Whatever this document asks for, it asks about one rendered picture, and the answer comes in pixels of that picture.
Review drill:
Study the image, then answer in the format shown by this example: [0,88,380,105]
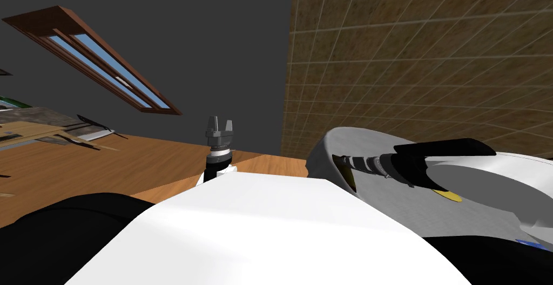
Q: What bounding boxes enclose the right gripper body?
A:
[331,154,358,193]

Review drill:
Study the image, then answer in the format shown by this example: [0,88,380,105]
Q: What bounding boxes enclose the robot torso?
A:
[64,172,473,285]

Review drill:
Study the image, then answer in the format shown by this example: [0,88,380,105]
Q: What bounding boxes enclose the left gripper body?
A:
[205,128,234,150]

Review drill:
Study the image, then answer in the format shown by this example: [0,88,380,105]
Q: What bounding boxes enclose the brown framed window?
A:
[2,5,183,116]

